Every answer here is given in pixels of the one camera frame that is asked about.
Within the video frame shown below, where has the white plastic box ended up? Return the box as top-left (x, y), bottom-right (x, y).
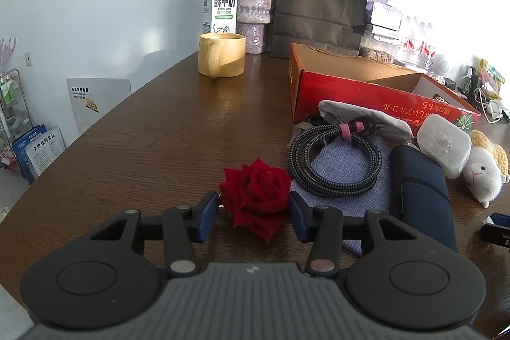
top-left (416, 114), bottom-right (473, 180)

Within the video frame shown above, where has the sheep plush toy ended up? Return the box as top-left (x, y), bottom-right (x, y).
top-left (462, 130), bottom-right (510, 208)

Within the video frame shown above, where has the white printed bag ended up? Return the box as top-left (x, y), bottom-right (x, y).
top-left (26, 127), bottom-right (66, 177)

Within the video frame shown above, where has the purple wrapped tissue pack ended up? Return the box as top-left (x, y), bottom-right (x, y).
top-left (367, 0), bottom-right (407, 32)

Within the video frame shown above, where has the red rose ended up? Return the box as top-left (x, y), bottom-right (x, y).
top-left (218, 159), bottom-right (293, 244)

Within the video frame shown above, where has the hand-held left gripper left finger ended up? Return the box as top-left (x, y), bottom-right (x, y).
top-left (85, 191), bottom-right (220, 279)

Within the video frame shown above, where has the dark blue cloth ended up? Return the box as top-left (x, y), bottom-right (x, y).
top-left (388, 145), bottom-right (459, 253)

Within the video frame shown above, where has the yellow mug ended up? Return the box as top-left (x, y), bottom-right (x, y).
top-left (198, 33), bottom-right (247, 80)

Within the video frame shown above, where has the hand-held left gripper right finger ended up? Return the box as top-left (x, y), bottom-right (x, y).
top-left (289, 191), bottom-right (420, 279)

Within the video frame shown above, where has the black braided cable coil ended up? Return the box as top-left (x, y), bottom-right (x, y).
top-left (288, 116), bottom-right (386, 199)

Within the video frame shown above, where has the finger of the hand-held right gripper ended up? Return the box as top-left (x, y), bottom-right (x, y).
top-left (480, 213), bottom-right (510, 245)

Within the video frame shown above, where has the dried lavender bunch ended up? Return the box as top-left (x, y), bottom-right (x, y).
top-left (0, 37), bottom-right (17, 75)

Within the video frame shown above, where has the blue printed bag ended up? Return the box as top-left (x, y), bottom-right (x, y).
top-left (12, 124), bottom-right (49, 184)

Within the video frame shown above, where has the black upright device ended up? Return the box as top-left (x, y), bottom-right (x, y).
top-left (458, 67), bottom-right (485, 105)

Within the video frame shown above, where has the blue-grey fabric cloth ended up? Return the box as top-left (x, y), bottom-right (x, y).
top-left (290, 137), bottom-right (394, 257)

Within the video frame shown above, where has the clear water bottle red label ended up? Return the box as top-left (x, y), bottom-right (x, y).
top-left (411, 18), bottom-right (425, 64)
top-left (422, 22), bottom-right (436, 67)
top-left (399, 17), bottom-right (414, 62)

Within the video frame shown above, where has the pink textured vase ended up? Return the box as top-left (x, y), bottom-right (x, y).
top-left (233, 0), bottom-right (277, 54)

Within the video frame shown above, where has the red cardboard box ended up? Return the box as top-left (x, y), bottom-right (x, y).
top-left (289, 42), bottom-right (482, 131)

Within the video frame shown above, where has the white cable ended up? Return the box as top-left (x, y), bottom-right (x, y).
top-left (476, 89), bottom-right (510, 123)

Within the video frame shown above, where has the metal wire rack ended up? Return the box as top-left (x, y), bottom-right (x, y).
top-left (0, 68), bottom-right (33, 135)

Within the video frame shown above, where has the colourful snack packet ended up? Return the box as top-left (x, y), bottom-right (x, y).
top-left (478, 59), bottom-right (506, 99)

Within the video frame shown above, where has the clear jar of seeds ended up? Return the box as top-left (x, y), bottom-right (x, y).
top-left (359, 30), bottom-right (400, 62)

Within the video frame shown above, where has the white milk carton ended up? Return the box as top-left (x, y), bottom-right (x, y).
top-left (201, 0), bottom-right (239, 35)

